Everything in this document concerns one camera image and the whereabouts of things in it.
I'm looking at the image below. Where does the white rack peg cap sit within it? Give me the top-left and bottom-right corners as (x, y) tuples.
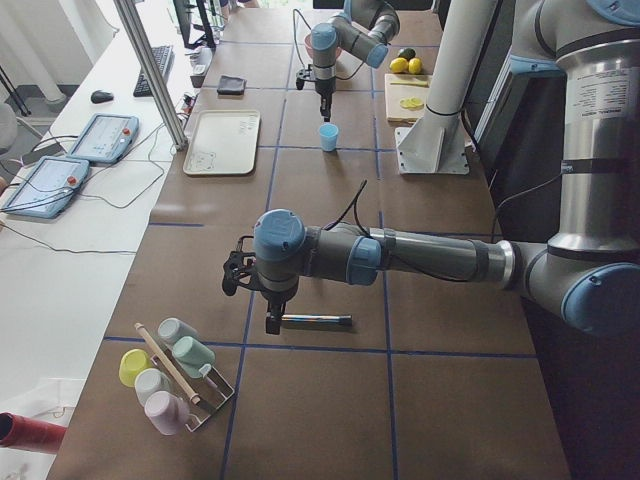
(199, 364), (213, 378)

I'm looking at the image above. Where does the yellow lemon near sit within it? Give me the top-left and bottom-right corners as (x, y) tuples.
(389, 57), (409, 74)

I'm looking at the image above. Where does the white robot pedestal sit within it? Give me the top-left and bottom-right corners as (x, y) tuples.
(395, 0), (498, 175)

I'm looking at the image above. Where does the steel muddler black tip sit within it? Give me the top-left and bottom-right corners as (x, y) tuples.
(282, 314), (353, 328)

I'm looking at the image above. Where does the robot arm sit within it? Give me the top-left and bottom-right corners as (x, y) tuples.
(223, 1), (639, 336)
(311, 1), (400, 122)

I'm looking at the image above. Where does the blue teach pendant far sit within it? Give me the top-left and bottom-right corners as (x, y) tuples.
(67, 113), (139, 164)

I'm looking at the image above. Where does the orange electronics board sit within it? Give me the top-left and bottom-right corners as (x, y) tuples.
(181, 93), (197, 115)

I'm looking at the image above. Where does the yellow lemon far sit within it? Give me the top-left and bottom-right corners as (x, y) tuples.
(407, 57), (423, 75)

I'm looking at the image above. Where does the black keyboard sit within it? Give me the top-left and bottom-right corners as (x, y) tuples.
(132, 44), (175, 98)

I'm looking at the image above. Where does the yellow cup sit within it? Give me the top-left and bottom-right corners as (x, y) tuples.
(118, 349), (153, 388)

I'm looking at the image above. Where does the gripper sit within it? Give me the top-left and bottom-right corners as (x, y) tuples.
(315, 77), (335, 121)
(262, 288), (293, 334)

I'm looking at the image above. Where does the green lime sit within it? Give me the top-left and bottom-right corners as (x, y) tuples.
(397, 47), (416, 61)

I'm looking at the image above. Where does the pink cup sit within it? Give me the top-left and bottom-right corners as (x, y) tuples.
(144, 391), (190, 435)

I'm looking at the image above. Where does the yellow lemon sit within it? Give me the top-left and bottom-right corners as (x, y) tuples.
(407, 57), (423, 75)
(389, 57), (409, 74)

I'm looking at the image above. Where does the grey-green cup top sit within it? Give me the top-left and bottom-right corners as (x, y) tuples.
(157, 317), (199, 347)

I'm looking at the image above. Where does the white-grey cup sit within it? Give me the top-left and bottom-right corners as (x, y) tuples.
(134, 368), (173, 407)

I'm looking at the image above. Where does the aluminium frame post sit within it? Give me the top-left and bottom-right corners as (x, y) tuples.
(114, 0), (188, 151)

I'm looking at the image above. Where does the black computer mouse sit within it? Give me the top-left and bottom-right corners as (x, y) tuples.
(90, 90), (114, 104)

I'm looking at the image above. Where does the blue teach pendant near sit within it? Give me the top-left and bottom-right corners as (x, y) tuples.
(1, 156), (90, 219)

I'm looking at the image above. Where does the wooden cutting board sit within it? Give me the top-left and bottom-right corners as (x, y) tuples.
(384, 74), (432, 122)

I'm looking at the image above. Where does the pink bowl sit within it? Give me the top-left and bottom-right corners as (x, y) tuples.
(304, 33), (342, 66)

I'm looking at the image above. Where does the blue teach pendant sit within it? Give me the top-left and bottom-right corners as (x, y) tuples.
(1, 156), (90, 219)
(67, 113), (139, 164)

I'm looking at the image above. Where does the grey folded cloth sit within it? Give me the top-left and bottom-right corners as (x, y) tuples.
(217, 75), (246, 96)

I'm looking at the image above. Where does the cream bear tray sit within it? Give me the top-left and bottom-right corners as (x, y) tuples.
(183, 110), (261, 176)

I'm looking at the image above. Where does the mint green cup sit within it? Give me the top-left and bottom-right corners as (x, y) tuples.
(172, 336), (216, 378)

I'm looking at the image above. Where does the white wire cup rack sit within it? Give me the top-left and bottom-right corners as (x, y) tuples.
(163, 354), (235, 433)

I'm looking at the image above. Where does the black monitor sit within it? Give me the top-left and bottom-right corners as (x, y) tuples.
(172, 0), (216, 50)

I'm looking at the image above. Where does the red cylinder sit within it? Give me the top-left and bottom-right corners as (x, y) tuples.
(1, 412), (67, 454)

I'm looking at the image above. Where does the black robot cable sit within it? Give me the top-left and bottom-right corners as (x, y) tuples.
(324, 180), (561, 284)

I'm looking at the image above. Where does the light blue cup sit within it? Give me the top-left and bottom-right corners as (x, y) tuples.
(318, 122), (339, 152)

